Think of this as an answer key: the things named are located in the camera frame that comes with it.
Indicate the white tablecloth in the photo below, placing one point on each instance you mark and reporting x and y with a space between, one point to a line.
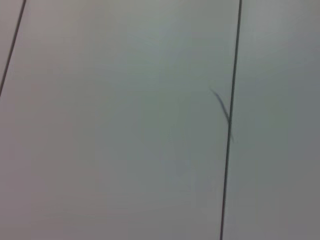
125 125

